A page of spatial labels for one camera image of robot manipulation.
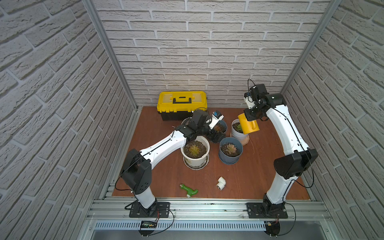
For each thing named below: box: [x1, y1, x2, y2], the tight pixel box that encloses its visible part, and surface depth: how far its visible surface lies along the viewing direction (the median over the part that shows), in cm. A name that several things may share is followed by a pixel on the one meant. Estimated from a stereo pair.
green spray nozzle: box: [179, 184, 199, 198], surface depth 81 cm
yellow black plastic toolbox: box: [156, 90, 208, 121], surface depth 103 cm
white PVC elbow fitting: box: [216, 176, 227, 191], surface depth 82 cm
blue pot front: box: [218, 137, 244, 165], surface depth 89 cm
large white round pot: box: [180, 136, 210, 170], surface depth 87 cm
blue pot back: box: [214, 120, 228, 133], surface depth 97 cm
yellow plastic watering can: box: [237, 113, 260, 135], surface depth 83 cm
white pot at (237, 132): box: [230, 118, 250, 146], surface depth 99 cm
